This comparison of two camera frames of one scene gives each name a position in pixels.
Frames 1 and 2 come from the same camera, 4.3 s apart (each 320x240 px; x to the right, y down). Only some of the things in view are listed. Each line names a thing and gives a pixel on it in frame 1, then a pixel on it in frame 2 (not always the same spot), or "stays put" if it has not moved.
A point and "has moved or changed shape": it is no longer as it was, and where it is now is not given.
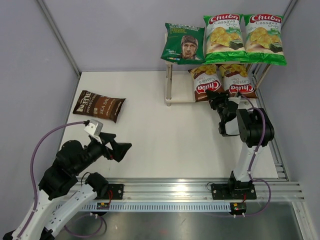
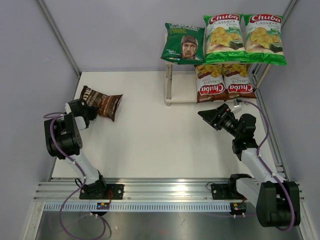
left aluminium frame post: [75, 65] stays put
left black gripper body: [96, 150] to [90, 112]
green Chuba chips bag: [223, 40] stays put
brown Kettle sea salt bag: [90, 104] has moved or changed shape
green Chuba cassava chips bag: [263, 44] stays put
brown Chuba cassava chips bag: [236, 80] stays put
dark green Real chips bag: [184, 44] stays put
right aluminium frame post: [288, 11] stays put
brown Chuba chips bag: [206, 78] has moved or changed shape
